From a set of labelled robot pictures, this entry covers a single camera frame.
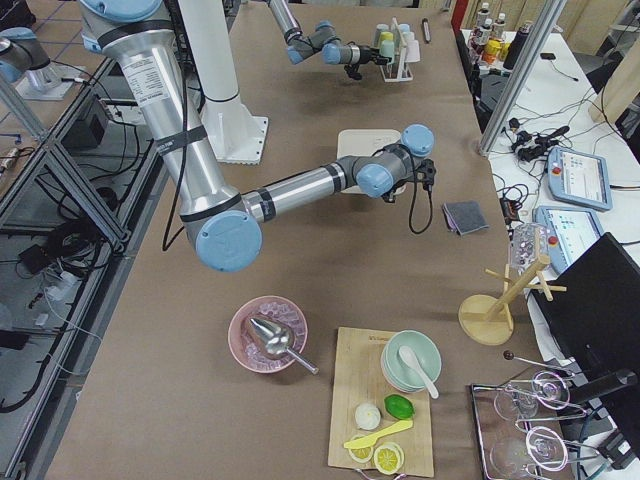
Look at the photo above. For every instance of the green lime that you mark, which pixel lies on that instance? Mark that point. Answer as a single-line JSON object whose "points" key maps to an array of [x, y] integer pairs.
{"points": [[399, 407]]}

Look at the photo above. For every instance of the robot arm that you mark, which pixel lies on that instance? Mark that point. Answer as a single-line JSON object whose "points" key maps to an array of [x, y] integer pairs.
{"points": [[323, 40], [181, 73]]}

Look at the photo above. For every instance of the cream white cup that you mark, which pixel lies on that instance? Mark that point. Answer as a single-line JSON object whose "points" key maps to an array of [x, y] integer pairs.
{"points": [[409, 37]]}

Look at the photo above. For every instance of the wooden mug tree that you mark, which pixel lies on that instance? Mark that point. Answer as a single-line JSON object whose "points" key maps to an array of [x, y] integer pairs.
{"points": [[488, 320]]}

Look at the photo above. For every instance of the green cup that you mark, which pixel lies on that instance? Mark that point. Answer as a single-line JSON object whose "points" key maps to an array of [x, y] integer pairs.
{"points": [[387, 49]]}

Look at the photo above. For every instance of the metal scoop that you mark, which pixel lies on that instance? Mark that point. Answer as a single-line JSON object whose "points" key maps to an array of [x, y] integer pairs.
{"points": [[276, 340]]}

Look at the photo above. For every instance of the yellow plastic knife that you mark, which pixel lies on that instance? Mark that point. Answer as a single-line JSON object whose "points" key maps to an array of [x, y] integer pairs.
{"points": [[371, 439]]}

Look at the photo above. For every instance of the far teach pendant tablet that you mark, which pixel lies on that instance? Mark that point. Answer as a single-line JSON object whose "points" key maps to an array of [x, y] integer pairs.
{"points": [[579, 178]]}

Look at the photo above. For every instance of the near teach pendant tablet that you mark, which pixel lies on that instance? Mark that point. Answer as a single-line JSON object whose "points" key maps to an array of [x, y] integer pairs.
{"points": [[571, 232]]}

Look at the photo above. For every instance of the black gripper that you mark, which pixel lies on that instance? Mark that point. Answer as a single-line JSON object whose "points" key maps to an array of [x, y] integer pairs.
{"points": [[391, 195], [366, 54]]}

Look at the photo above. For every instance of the lemon slice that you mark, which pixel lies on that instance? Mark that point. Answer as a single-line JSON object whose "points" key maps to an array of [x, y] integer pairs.
{"points": [[361, 455], [388, 458]]}

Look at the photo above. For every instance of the white wire cup rack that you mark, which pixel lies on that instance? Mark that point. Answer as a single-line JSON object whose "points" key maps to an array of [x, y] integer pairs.
{"points": [[398, 71]]}

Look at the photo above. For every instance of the cream rabbit tray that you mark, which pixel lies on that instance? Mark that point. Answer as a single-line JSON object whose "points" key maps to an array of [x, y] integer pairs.
{"points": [[364, 142]]}

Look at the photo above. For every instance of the white ceramic spoon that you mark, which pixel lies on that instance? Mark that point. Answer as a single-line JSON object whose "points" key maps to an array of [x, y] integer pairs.
{"points": [[409, 357]]}

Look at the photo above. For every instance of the aluminium frame post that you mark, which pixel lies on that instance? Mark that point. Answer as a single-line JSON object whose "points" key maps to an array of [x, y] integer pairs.
{"points": [[533, 45]]}

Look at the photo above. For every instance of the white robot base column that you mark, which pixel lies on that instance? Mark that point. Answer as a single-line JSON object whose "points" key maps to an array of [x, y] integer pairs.
{"points": [[236, 135]]}

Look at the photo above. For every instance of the wine glass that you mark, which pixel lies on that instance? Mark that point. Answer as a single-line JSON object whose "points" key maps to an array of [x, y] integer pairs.
{"points": [[538, 453], [521, 399]]}

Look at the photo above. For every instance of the pink cup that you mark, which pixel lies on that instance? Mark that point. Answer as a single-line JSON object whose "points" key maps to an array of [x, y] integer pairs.
{"points": [[413, 54]]}

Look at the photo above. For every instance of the wooden cutting board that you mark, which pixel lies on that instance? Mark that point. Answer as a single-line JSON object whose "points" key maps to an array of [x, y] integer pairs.
{"points": [[358, 378]]}

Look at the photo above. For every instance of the pink bowl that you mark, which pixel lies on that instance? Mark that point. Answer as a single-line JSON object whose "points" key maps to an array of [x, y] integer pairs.
{"points": [[242, 345]]}

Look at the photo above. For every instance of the white garlic bulb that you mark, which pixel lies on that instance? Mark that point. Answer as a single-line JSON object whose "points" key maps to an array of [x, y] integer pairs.
{"points": [[367, 416]]}

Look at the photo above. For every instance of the grey folded cloth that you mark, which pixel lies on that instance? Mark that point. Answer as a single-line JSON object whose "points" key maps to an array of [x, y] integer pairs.
{"points": [[464, 217]]}

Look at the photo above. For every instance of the copper wire bottle basket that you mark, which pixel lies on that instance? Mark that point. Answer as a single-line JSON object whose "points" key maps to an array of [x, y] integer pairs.
{"points": [[487, 41]]}

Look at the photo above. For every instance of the teach pendant tablet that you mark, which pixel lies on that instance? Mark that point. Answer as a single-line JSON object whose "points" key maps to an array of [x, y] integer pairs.
{"points": [[579, 178], [571, 232]]}

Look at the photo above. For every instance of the black monitor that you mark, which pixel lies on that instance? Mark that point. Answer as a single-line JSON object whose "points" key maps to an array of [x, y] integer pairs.
{"points": [[596, 320]]}

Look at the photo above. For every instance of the small black box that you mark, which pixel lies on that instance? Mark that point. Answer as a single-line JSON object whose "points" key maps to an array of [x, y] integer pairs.
{"points": [[510, 210]]}

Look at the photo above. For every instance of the black flask bottle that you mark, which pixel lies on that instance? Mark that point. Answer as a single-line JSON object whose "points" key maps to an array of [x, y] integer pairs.
{"points": [[517, 45]]}

